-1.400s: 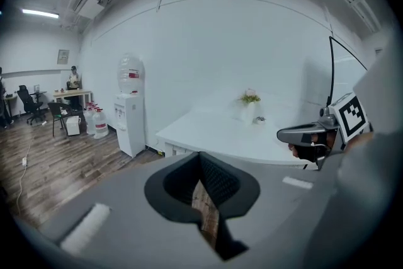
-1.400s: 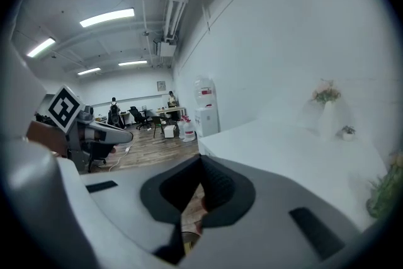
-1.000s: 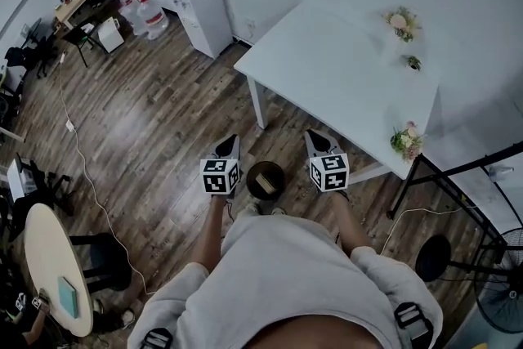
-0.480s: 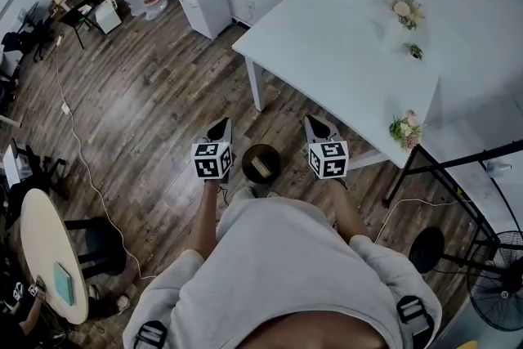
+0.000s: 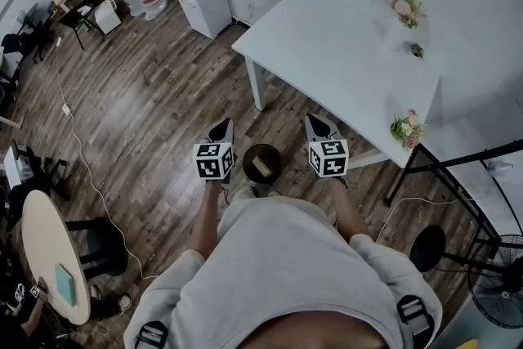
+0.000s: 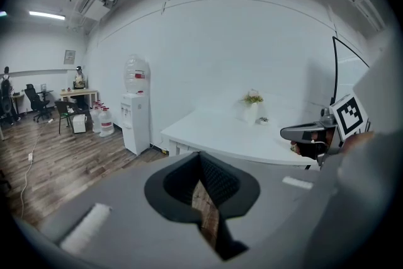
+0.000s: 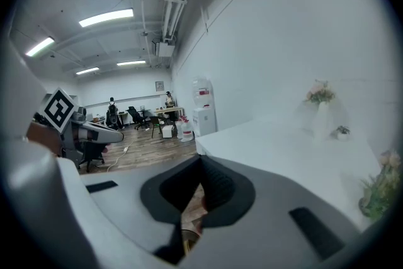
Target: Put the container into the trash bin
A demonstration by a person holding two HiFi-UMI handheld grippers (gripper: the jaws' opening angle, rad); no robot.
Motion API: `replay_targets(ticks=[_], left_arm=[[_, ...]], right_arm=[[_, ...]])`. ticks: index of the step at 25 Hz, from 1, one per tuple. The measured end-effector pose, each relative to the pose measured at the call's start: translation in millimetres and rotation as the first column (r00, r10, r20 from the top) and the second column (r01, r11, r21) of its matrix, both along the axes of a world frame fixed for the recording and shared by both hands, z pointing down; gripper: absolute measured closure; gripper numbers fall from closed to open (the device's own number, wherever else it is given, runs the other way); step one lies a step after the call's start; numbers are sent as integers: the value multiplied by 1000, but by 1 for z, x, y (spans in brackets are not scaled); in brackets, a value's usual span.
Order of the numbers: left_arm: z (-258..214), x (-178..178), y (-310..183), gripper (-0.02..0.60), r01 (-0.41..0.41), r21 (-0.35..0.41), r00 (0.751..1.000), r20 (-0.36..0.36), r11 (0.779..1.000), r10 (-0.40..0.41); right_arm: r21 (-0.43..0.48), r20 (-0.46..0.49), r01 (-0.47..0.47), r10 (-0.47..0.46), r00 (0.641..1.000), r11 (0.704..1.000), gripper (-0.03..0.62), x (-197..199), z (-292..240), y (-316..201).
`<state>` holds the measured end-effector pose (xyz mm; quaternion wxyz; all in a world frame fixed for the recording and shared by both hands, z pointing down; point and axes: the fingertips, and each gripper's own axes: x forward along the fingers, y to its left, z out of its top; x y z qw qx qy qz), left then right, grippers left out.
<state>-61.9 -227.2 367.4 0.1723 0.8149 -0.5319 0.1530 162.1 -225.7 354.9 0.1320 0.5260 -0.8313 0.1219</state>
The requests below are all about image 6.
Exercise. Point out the clear water bottle red label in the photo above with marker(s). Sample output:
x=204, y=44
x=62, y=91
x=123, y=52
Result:
x=137, y=72

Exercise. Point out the white vase with flowers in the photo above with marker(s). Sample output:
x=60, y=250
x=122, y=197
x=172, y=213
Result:
x=250, y=111

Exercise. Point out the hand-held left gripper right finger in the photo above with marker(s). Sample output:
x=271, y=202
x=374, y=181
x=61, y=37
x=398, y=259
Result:
x=277, y=214

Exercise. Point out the clear water jug red cap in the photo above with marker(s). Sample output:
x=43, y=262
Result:
x=96, y=118
x=106, y=123

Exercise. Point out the white power strip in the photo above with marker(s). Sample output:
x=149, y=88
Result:
x=30, y=157

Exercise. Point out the white water dispenser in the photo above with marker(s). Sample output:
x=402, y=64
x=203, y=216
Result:
x=136, y=126

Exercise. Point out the light wooden table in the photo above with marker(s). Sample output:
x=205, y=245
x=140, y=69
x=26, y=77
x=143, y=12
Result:
x=78, y=92

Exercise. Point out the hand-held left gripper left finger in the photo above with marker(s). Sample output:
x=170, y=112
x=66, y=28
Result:
x=126, y=223

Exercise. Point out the dark wicker chair green seat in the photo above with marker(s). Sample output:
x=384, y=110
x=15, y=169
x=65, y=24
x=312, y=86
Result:
x=63, y=108

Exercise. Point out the framed wall poster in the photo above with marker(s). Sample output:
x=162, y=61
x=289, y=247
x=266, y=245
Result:
x=69, y=57

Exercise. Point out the small white box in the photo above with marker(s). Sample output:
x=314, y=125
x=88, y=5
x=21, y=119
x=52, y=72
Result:
x=79, y=123

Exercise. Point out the long ceiling light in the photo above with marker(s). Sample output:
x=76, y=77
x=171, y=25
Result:
x=47, y=15

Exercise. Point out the person's right forearm grey sleeve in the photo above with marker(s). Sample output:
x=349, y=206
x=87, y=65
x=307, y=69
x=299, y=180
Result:
x=365, y=198

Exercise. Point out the small potted plant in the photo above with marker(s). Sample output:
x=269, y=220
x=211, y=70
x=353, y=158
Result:
x=264, y=120

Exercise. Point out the black office chair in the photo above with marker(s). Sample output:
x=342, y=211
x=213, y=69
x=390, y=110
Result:
x=35, y=100

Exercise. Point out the ceiling air conditioner unit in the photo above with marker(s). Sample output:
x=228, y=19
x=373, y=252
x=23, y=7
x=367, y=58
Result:
x=94, y=8

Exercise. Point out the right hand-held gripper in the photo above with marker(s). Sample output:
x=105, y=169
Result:
x=349, y=116

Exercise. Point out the white table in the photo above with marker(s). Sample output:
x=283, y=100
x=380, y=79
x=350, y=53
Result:
x=220, y=135

